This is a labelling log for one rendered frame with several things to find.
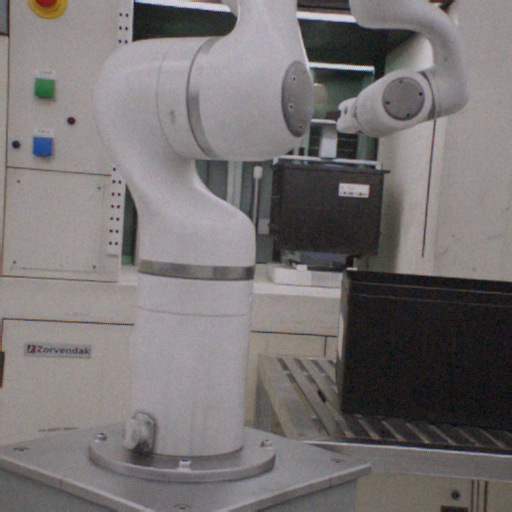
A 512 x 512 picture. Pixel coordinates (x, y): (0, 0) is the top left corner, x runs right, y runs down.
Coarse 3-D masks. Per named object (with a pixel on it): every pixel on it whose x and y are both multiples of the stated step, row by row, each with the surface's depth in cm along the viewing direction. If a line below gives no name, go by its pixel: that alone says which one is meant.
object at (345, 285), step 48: (384, 288) 115; (432, 288) 114; (480, 288) 141; (384, 336) 115; (432, 336) 115; (480, 336) 114; (336, 384) 132; (384, 384) 115; (432, 384) 115; (480, 384) 115
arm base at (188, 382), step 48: (144, 288) 88; (192, 288) 85; (240, 288) 88; (144, 336) 88; (192, 336) 86; (240, 336) 88; (144, 384) 88; (192, 384) 86; (240, 384) 89; (144, 432) 86; (192, 432) 86; (240, 432) 90; (192, 480) 83
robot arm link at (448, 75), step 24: (360, 0) 124; (384, 0) 123; (408, 0) 124; (360, 24) 127; (384, 24) 126; (408, 24) 126; (432, 24) 126; (456, 24) 130; (432, 48) 133; (456, 48) 128; (432, 72) 133; (456, 72) 130; (432, 96) 132; (456, 96) 132; (432, 120) 135
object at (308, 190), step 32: (320, 128) 195; (320, 160) 190; (352, 160) 191; (288, 192) 181; (320, 192) 181; (352, 192) 182; (288, 224) 181; (320, 224) 182; (352, 224) 182; (352, 256) 191
